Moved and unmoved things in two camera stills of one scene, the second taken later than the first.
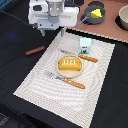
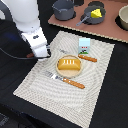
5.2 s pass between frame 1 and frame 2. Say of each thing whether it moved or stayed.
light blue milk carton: stayed
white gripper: moved
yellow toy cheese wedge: stayed
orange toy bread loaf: stayed
